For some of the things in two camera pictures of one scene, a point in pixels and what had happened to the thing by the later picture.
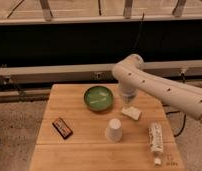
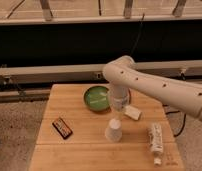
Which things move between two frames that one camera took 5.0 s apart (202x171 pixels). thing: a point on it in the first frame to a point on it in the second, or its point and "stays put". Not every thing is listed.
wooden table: x=86 y=127 stays put
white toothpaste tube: x=156 y=142 stays put
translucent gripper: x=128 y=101 to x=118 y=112
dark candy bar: x=62 y=128 stays put
